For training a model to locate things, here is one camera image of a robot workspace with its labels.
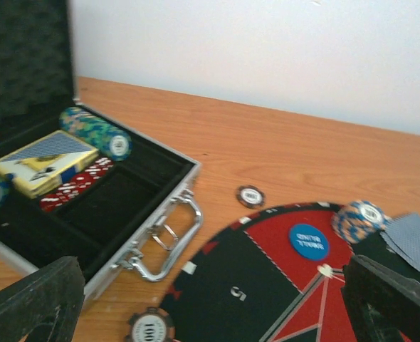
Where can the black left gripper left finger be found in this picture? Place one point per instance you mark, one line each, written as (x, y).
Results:
(45, 305)

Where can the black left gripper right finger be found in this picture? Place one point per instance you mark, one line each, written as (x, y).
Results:
(382, 305)

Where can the dealt card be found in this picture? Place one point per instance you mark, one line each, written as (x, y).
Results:
(402, 235)

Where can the blue orange ten chip stack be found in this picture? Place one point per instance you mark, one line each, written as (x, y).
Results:
(357, 220)

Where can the blue small blind button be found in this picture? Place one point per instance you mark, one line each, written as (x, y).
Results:
(309, 242)

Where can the single hundred chip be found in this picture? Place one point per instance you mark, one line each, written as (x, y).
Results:
(152, 325)
(250, 196)

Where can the round red black poker mat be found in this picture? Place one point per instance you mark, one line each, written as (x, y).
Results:
(248, 283)

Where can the aluminium poker chip case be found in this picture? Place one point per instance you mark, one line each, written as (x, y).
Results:
(139, 216)

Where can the card box in case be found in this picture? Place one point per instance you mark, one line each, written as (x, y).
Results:
(47, 163)

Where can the red dice row in case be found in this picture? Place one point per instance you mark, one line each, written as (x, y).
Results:
(77, 185)

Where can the poker chip row in case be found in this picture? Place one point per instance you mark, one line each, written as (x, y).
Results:
(108, 138)

